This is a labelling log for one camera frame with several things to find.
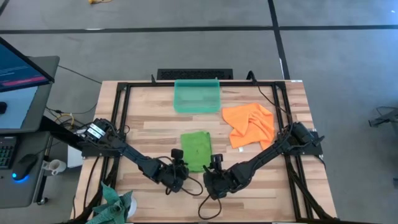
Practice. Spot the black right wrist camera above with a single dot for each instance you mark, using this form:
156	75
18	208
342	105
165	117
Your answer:
216	159

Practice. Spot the black floor vent grille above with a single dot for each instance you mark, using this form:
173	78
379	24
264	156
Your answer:
194	74

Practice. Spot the white cup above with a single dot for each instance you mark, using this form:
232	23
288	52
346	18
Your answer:
56	166

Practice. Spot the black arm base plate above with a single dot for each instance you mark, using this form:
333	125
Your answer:
311	149
93	152

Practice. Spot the orange microfiber towel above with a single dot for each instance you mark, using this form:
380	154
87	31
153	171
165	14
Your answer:
248	124

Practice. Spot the teal crumpled cloth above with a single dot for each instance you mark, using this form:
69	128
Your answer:
112	205

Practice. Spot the black round device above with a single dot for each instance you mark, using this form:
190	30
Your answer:
2	107

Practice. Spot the teal translucent plastic basket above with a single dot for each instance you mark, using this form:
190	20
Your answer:
197	96

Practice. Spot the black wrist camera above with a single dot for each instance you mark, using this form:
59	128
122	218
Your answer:
177	154
216	159

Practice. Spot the white box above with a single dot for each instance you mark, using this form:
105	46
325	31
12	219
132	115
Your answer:
74	158

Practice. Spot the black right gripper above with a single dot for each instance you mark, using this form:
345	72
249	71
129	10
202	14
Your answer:
219	183

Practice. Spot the black aluminium table frame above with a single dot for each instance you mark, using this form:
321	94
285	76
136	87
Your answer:
124	102

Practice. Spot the black computer monitor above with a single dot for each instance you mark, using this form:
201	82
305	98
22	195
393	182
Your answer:
18	68

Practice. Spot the black desk support beam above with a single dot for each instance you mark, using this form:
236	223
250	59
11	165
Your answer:
59	130

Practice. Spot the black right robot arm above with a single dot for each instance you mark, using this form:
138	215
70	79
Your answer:
264	155

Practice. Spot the black computer mouse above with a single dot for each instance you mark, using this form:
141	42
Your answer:
25	165

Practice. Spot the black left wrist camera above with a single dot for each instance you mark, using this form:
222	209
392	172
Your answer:
177	154

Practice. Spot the black backlit keyboard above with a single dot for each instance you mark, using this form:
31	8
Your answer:
6	152

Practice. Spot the black stand leg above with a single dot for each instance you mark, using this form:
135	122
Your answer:
384	119

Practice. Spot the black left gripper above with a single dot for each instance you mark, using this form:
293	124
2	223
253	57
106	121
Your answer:
174	179

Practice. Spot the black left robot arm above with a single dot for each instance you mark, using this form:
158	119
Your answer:
130	152

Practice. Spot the green microfiber towel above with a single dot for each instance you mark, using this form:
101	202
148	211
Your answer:
196	149

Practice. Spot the grey desk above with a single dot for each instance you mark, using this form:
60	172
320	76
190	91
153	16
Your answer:
18	193

